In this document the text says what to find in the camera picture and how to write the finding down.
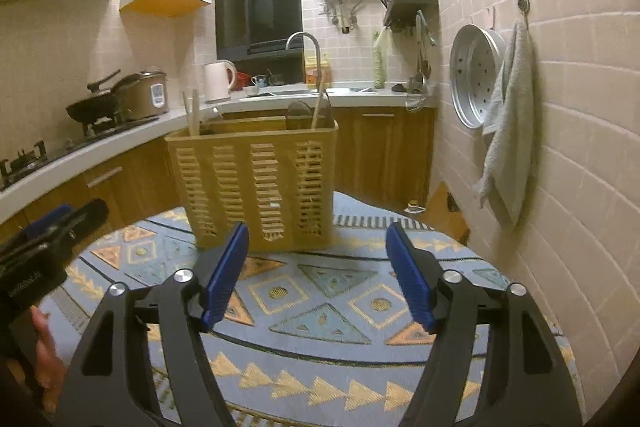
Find steel kitchen faucet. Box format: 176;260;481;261
285;30;323;93

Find person's hand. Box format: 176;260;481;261
29;306;66;414

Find blue patterned table mat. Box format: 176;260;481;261
44;194;582;426

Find wooden base cabinets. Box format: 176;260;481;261
1;107;435;251

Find yellow slotted utensil basket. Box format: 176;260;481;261
165;116;338;253

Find grey hanging towel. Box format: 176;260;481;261
474;22;535;228

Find wooden chopstick by spoon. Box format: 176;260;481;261
311;91;331;129

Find black frying pan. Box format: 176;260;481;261
66;69;142;126

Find white electric kettle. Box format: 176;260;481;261
204;60;238;103

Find brown rice cooker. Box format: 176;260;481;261
117;70;168;121

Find round metal steamer tray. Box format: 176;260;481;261
449;24;506;130

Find black wall spice shelf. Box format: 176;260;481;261
383;0;438;31

